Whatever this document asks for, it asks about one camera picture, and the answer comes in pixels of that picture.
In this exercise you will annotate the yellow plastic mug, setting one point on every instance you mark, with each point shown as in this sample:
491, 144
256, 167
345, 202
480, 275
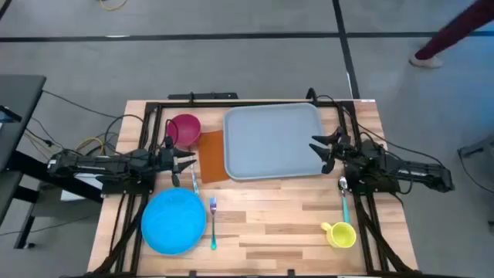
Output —
342, 235

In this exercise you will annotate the orange cloth napkin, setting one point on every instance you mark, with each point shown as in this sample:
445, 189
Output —
212, 158

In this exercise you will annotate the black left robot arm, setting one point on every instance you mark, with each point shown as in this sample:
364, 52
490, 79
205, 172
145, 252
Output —
96, 166

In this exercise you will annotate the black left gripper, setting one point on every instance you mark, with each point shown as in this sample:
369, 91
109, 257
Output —
168, 160

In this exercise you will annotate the magenta plastic bowl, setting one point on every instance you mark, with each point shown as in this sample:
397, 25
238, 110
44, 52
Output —
187, 129

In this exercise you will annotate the person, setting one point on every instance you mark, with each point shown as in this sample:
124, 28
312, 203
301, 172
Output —
451, 32

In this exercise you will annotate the grey floor stand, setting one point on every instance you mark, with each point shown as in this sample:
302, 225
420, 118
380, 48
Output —
478, 148

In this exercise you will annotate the white box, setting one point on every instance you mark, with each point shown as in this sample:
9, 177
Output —
79, 189

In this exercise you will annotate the black aluminium table frame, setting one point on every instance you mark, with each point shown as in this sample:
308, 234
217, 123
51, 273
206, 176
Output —
251, 104

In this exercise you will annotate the black desk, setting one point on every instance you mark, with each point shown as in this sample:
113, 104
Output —
17, 116

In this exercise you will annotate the grey plastic tray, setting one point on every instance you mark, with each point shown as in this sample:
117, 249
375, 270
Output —
270, 143

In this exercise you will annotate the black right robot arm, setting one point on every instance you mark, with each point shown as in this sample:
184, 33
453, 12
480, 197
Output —
405, 170

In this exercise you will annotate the iridescent metal fork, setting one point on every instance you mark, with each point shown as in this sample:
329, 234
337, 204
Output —
213, 224

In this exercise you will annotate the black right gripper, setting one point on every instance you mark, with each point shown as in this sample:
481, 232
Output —
342, 148

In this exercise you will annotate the blue plastic plate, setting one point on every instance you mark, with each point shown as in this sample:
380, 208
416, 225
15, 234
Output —
173, 222

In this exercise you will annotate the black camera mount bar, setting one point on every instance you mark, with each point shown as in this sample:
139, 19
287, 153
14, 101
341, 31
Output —
202, 95

